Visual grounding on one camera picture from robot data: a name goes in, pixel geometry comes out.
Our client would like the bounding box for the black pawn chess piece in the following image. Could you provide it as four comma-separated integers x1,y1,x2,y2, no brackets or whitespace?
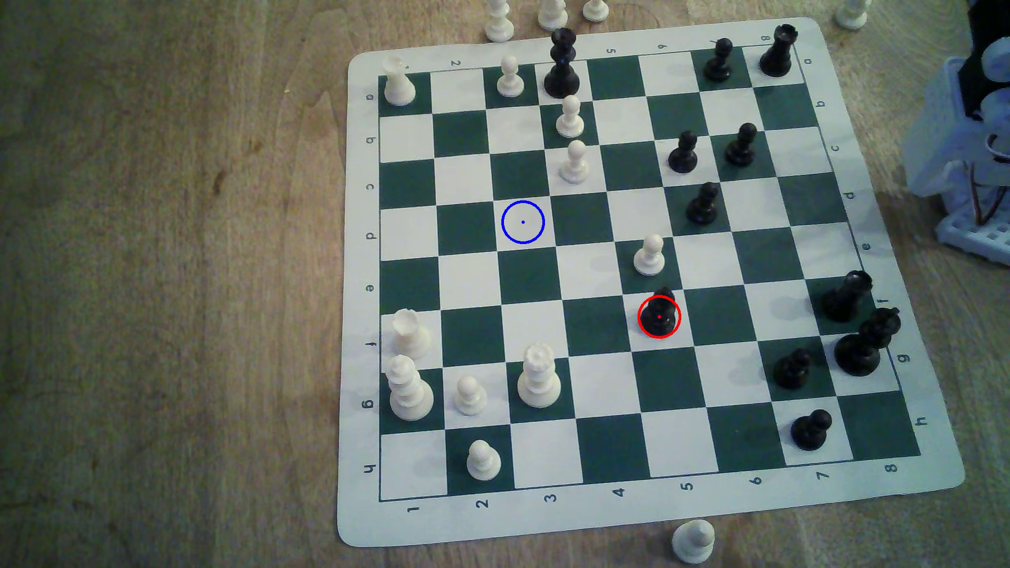
685,182,721,226
791,409,833,452
724,122,759,167
703,38,735,83
638,287,681,339
772,348,813,391
668,130,700,175

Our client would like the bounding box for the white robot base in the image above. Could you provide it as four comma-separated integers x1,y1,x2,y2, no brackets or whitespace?
935,193,1010,266

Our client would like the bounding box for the white rook chess piece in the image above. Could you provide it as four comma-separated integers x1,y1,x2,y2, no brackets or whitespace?
382,55,417,107
392,308,432,360

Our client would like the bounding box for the white pawn chess piece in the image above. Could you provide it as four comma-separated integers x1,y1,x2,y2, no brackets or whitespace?
634,234,666,276
497,54,526,99
466,439,503,482
453,374,489,417
671,519,716,565
555,95,585,139
559,139,592,186

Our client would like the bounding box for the green white chess board mat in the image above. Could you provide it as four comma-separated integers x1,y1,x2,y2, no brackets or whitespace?
335,17,967,549

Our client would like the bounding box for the black queen chess piece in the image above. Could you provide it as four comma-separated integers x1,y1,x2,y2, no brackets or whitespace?
543,27,582,99

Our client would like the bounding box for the black king chess piece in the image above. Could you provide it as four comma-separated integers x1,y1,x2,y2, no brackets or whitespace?
834,307,901,377

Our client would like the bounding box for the red black servo wire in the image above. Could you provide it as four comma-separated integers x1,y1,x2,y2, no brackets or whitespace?
968,160,988,227

